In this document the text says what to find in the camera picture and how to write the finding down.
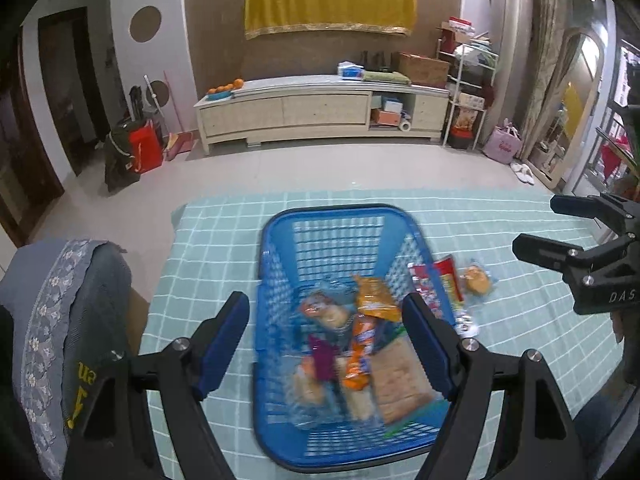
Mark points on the white slipper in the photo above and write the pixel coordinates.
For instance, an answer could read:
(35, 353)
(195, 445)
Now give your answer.
(517, 168)
(526, 176)

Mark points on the orange box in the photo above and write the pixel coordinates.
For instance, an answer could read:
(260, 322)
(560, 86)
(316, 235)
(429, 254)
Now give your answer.
(390, 117)

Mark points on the white metal rack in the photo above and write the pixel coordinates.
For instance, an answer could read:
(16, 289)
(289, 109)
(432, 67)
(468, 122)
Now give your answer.
(467, 75)

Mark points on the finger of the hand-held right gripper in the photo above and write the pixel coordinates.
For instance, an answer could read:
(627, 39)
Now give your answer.
(575, 204)
(542, 248)

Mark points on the dark wooden door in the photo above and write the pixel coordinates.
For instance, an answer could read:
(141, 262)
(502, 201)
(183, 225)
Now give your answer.
(25, 160)
(70, 90)

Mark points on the teal checked tablecloth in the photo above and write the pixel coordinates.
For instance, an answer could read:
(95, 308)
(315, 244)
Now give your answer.
(210, 260)

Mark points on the black bag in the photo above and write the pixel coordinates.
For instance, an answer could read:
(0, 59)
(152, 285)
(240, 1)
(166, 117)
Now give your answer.
(117, 160)

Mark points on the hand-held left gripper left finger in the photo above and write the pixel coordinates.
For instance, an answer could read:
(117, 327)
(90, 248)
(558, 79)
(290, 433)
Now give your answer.
(225, 345)

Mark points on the red cloth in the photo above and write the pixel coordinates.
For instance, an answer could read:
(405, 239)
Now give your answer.
(614, 160)

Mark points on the large round brown wall disc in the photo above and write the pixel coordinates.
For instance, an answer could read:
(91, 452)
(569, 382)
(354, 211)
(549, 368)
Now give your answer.
(145, 24)

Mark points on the cream low cabinet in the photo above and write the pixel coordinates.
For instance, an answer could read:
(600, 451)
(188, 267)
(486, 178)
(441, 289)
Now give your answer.
(300, 110)

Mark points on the red snack packet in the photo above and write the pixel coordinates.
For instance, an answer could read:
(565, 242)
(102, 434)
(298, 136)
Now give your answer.
(425, 287)
(450, 280)

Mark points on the red printed bag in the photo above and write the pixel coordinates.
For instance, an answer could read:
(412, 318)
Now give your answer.
(465, 127)

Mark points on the blue tissue box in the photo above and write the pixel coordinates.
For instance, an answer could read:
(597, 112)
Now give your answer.
(350, 71)

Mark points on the clear cracker packet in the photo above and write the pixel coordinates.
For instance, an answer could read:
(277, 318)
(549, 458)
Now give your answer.
(360, 402)

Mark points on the purple snack packet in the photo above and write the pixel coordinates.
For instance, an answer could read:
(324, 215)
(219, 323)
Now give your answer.
(320, 360)

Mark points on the dark bottles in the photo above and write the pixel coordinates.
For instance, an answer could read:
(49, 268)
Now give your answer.
(377, 61)

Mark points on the arched standing mirror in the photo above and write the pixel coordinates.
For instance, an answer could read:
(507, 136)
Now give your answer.
(575, 110)

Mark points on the red box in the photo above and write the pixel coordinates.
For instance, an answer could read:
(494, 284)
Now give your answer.
(457, 26)

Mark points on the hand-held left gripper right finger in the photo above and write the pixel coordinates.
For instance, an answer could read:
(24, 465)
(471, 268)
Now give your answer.
(427, 350)

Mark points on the small clear bread packet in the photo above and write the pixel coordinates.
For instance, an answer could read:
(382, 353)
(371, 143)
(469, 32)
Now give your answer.
(477, 280)
(306, 386)
(326, 311)

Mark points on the patterned curtain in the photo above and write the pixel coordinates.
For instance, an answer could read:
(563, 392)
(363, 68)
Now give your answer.
(545, 50)

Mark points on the brown cardboard box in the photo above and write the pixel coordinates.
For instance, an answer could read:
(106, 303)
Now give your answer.
(424, 70)

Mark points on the white mop pole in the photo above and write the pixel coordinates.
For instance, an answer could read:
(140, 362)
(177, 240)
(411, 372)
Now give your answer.
(154, 97)

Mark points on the pink broom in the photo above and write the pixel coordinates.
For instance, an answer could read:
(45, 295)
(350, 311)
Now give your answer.
(179, 144)

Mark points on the orange snack packet blue label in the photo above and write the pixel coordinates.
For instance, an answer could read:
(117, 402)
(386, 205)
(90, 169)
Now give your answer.
(360, 355)

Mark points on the red paper bag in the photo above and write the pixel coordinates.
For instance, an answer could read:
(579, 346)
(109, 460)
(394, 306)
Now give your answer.
(146, 149)

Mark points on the grey covered chair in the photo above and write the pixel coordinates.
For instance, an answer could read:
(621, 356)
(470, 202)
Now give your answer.
(90, 300)

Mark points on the green folded cloth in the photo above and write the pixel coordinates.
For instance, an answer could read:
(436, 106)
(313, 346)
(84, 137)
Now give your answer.
(385, 77)

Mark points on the green-edged cracker packet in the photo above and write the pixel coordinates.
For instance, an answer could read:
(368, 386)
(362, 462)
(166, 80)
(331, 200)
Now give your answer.
(400, 380)

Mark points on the white paper roll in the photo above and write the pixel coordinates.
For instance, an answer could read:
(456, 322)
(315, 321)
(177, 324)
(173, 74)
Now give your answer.
(405, 124)

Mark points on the small round brown wall disc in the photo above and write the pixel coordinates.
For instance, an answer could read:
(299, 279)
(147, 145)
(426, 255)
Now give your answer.
(160, 92)

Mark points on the pink bag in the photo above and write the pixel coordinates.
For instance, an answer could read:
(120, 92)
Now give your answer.
(502, 144)

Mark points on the pile of oranges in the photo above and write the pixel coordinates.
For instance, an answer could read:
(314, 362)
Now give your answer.
(225, 89)

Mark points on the blue plastic basket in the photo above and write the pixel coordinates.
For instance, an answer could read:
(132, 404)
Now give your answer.
(340, 240)

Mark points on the silver standing air conditioner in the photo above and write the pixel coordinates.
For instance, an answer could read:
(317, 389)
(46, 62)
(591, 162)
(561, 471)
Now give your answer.
(510, 40)

